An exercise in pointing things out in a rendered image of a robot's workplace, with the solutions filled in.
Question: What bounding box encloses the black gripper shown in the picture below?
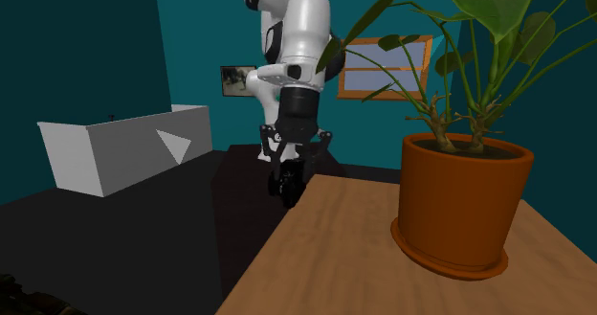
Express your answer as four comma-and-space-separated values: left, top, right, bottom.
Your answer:
258, 85, 334, 209

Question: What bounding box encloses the wooden table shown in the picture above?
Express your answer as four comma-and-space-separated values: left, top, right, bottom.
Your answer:
214, 173, 597, 315

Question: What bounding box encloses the wooden framed window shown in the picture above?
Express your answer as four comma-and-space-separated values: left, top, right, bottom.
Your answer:
336, 34, 434, 103

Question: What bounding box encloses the green plant in orange pot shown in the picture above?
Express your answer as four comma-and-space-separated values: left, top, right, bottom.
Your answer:
314, 0, 597, 282

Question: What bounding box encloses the white bathtub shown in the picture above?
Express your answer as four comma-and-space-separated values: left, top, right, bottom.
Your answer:
36, 103, 213, 198

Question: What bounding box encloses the dark framed wall picture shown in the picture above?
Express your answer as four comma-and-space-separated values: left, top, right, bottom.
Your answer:
219, 64, 258, 99

